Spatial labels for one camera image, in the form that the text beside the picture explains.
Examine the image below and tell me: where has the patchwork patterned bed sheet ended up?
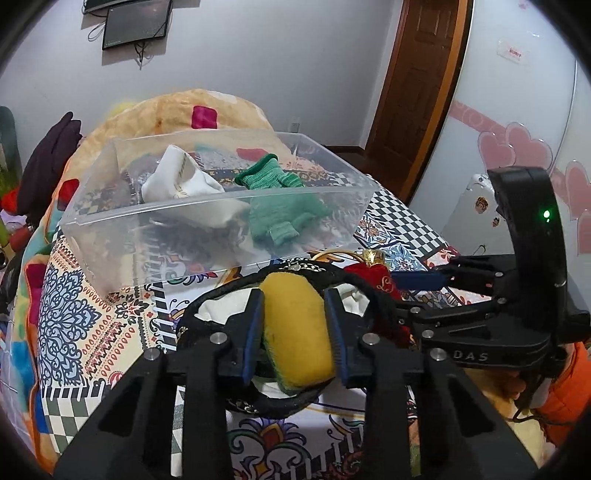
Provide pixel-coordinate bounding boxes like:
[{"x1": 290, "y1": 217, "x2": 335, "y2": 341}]
[{"x1": 8, "y1": 151, "x2": 486, "y2": 480}]

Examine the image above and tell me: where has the dark wall monitor panel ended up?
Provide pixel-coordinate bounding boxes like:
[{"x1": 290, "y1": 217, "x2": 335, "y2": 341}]
[{"x1": 102, "y1": 0, "x2": 172, "y2": 50}]

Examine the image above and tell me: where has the beige fleece blanket with squares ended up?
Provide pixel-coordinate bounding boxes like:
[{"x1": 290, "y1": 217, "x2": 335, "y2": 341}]
[{"x1": 22, "y1": 88, "x2": 279, "y2": 324}]

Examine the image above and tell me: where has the yellow sponge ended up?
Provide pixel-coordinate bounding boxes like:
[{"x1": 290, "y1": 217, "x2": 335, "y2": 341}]
[{"x1": 259, "y1": 272, "x2": 335, "y2": 394}]

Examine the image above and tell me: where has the black wall television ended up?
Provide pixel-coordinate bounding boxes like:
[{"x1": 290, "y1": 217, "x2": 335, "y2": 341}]
[{"x1": 82, "y1": 0, "x2": 131, "y2": 14}]

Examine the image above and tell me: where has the clear plastic storage box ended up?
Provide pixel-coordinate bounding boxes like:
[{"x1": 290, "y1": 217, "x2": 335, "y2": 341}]
[{"x1": 61, "y1": 130, "x2": 379, "y2": 294}]

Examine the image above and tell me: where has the white sock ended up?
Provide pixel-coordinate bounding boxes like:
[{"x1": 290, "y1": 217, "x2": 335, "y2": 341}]
[{"x1": 141, "y1": 145, "x2": 249, "y2": 229}]

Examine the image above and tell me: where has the brown wooden door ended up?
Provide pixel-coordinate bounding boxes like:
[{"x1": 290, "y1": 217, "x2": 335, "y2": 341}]
[{"x1": 365, "y1": 1, "x2": 474, "y2": 203}]

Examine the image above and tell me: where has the red embroidered pouch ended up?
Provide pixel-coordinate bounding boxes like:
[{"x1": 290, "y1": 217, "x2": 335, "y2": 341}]
[{"x1": 345, "y1": 262, "x2": 402, "y2": 301}]

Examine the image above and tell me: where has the green knitted glove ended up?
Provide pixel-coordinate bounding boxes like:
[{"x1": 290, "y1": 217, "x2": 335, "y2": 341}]
[{"x1": 235, "y1": 154, "x2": 332, "y2": 247}]

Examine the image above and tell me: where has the grey plush toy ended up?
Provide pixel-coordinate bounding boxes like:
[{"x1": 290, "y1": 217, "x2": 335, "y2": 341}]
[{"x1": 0, "y1": 106, "x2": 22, "y2": 192}]

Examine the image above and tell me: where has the dark purple jacket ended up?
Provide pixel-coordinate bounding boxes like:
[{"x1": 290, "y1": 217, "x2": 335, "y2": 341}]
[{"x1": 17, "y1": 112, "x2": 82, "y2": 226}]

